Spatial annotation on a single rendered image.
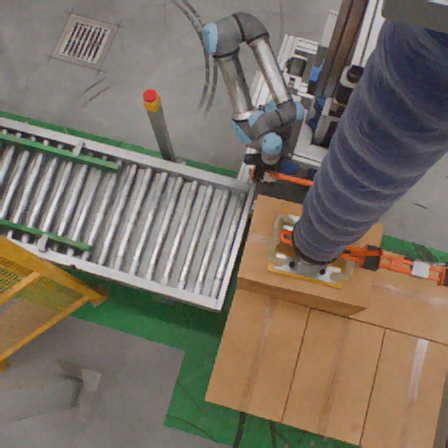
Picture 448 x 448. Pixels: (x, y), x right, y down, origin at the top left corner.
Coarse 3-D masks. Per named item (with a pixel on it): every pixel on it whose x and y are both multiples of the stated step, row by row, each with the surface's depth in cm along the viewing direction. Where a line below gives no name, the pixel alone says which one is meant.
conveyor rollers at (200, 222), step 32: (64, 192) 301; (96, 192) 300; (128, 192) 299; (160, 192) 298; (192, 192) 297; (224, 192) 297; (32, 224) 295; (64, 224) 294; (96, 224) 293; (128, 224) 293; (192, 256) 288; (224, 256) 288
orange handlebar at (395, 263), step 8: (272, 176) 242; (280, 176) 242; (288, 176) 242; (304, 184) 241; (280, 232) 236; (288, 232) 235; (280, 240) 235; (288, 240) 234; (352, 248) 233; (360, 248) 233; (344, 256) 232; (352, 256) 232; (384, 256) 232; (392, 256) 232; (384, 264) 231; (392, 264) 230; (400, 264) 230; (408, 264) 231; (400, 272) 231; (408, 272) 230; (440, 272) 230; (432, 280) 229
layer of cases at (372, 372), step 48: (384, 288) 282; (432, 288) 281; (240, 336) 277; (288, 336) 277; (336, 336) 276; (384, 336) 276; (432, 336) 275; (240, 384) 271; (288, 384) 271; (336, 384) 270; (384, 384) 269; (432, 384) 269; (336, 432) 264; (384, 432) 264; (432, 432) 263
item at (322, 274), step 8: (280, 256) 244; (288, 256) 244; (272, 264) 244; (288, 264) 243; (296, 264) 243; (328, 264) 244; (280, 272) 243; (288, 272) 243; (296, 272) 242; (320, 272) 240; (328, 272) 242; (312, 280) 242; (320, 280) 242; (328, 280) 241; (336, 280) 241
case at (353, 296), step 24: (264, 216) 252; (264, 240) 249; (360, 240) 248; (240, 264) 246; (264, 264) 246; (336, 264) 246; (240, 288) 280; (264, 288) 260; (288, 288) 243; (312, 288) 243; (336, 288) 243; (360, 288) 243; (336, 312) 276
